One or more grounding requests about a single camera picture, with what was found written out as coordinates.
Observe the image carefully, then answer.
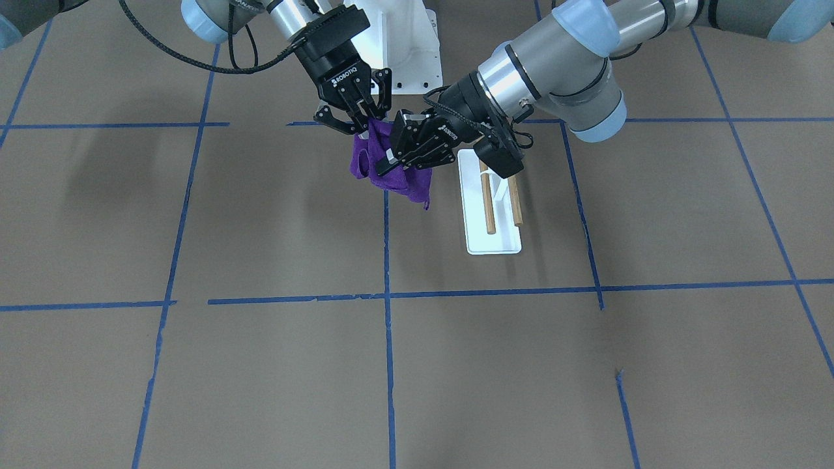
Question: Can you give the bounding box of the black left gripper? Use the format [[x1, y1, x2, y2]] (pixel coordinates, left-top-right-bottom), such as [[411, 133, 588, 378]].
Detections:
[[375, 72, 496, 177]]

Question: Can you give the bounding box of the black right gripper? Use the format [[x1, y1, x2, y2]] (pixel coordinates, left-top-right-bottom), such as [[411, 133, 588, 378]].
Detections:
[[292, 5, 393, 135]]

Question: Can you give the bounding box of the purple microfiber towel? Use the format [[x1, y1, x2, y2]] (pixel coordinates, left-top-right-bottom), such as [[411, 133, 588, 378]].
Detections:
[[350, 117, 433, 211]]

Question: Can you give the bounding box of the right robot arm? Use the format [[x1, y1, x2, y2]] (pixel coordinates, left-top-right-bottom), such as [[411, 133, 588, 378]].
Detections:
[[2, 1, 393, 139]]

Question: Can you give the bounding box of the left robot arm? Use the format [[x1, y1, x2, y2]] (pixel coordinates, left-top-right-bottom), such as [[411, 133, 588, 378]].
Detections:
[[373, 1, 833, 178]]

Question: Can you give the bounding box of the wooden rack rod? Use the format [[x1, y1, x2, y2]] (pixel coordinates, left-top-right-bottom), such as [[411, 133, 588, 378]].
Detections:
[[507, 175, 524, 227], [479, 161, 496, 235]]

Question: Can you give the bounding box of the white towel rack base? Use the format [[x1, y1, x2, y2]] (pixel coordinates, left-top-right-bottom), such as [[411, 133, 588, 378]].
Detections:
[[457, 149, 523, 255]]

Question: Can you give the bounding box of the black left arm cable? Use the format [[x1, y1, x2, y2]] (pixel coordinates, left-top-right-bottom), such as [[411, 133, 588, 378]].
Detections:
[[422, 85, 535, 149]]

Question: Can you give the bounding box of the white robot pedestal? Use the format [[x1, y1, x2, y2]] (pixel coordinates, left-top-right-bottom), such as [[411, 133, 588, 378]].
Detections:
[[344, 1, 443, 95]]

